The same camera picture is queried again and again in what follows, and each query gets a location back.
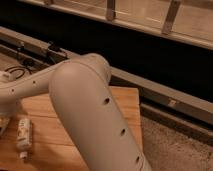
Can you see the wooden window frame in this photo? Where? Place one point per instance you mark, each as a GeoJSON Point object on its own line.
{"type": "Point", "coordinates": [187, 21]}

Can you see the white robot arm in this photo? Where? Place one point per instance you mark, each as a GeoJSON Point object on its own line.
{"type": "Point", "coordinates": [79, 92]}

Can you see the white plastic bottle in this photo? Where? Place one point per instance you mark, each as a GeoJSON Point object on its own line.
{"type": "Point", "coordinates": [24, 137]}

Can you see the metal rail frame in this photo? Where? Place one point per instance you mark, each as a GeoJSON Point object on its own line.
{"type": "Point", "coordinates": [183, 112]}

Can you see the black clamp on rail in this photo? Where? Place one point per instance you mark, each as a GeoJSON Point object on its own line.
{"type": "Point", "coordinates": [54, 48]}

